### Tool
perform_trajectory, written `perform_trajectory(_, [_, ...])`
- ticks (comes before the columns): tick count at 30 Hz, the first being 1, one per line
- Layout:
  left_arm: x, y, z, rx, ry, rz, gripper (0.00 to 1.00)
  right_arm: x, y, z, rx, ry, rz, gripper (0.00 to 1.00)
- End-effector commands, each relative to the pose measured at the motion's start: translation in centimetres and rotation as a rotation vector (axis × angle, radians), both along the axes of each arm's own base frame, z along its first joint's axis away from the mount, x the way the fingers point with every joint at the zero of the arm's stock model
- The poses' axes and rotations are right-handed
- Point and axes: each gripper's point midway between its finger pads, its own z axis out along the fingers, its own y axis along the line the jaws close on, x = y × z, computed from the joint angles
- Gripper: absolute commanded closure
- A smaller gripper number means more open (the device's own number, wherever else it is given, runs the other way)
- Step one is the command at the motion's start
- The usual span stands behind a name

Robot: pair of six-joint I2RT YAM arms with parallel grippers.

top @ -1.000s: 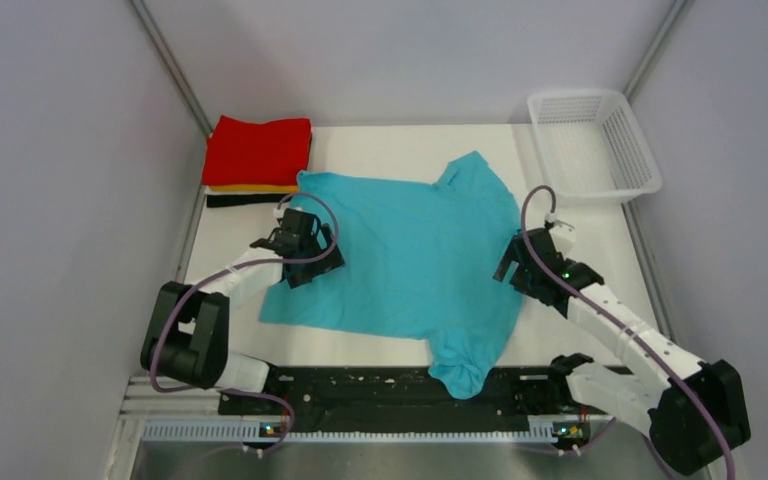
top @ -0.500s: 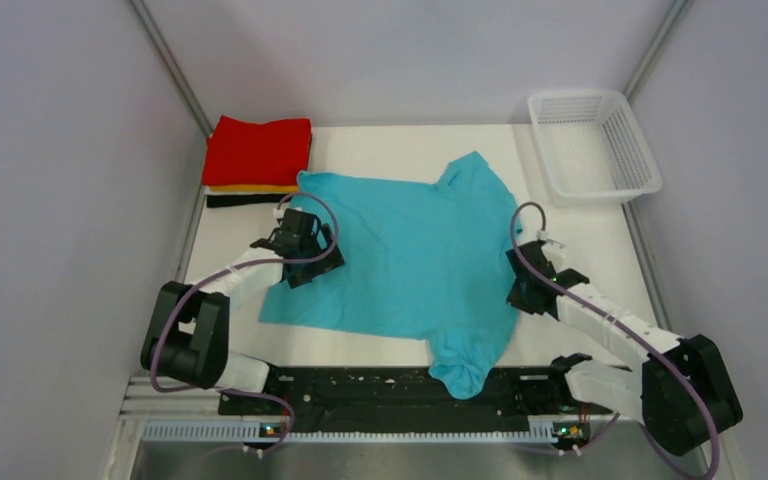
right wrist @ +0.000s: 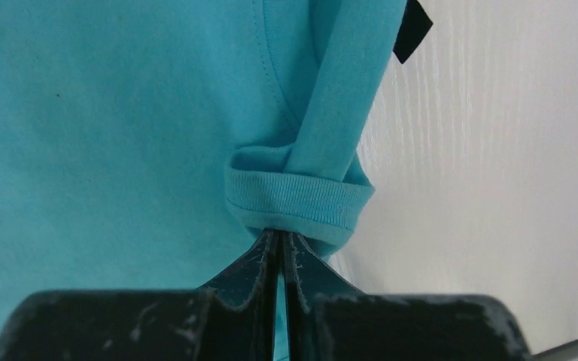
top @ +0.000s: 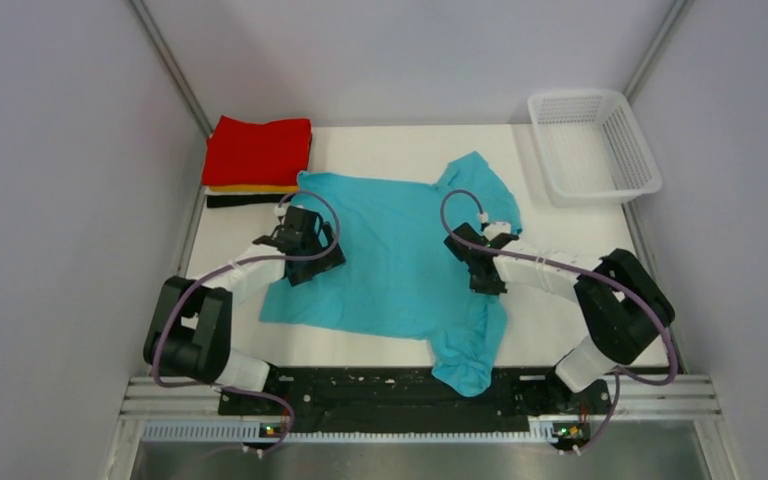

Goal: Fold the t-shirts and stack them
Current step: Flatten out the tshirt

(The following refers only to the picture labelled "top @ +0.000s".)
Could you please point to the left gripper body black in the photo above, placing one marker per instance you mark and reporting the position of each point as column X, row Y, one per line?
column 313, row 267

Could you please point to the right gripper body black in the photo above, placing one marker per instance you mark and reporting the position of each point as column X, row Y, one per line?
column 489, row 286

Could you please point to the teal t-shirt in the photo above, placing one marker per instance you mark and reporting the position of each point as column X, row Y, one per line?
column 399, row 279

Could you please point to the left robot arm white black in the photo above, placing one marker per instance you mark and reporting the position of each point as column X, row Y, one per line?
column 190, row 334

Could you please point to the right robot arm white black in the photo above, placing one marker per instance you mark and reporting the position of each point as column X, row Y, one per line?
column 623, row 308

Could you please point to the red folded t-shirt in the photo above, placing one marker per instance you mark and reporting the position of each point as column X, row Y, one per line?
column 259, row 154

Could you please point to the white plastic basket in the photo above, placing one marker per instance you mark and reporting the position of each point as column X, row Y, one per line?
column 591, row 148

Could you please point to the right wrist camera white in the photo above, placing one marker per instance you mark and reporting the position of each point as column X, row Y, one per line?
column 492, row 230

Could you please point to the white cable duct strip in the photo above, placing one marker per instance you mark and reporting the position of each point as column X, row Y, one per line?
column 254, row 432

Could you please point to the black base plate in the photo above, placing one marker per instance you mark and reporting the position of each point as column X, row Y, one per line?
column 401, row 400

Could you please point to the aluminium rail frame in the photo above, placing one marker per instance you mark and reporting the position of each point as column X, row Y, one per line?
column 690, row 397

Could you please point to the left corner metal post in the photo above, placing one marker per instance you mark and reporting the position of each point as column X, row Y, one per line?
column 170, row 64

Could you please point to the corner metal post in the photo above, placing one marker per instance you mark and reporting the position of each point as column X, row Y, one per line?
column 170, row 64
column 666, row 30

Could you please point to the right corner metal post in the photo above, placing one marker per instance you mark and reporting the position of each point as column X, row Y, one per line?
column 666, row 30

